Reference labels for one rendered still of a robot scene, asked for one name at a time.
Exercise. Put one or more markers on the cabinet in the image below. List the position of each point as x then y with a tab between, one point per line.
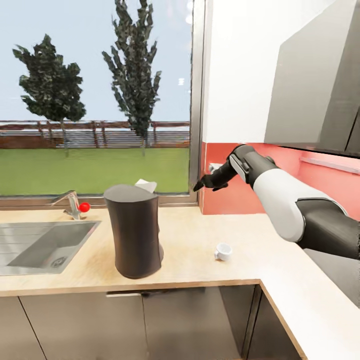
268	339
188	323
315	102

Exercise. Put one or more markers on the coffee maker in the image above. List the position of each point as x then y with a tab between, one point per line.
133	213

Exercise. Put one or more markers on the paper coffee filter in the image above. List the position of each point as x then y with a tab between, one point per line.
149	186

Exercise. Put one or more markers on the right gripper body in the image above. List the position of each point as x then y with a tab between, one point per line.
215	180

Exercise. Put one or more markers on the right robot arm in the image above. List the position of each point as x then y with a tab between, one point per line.
300	214

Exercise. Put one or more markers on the coffee cup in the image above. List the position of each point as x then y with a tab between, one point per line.
223	251

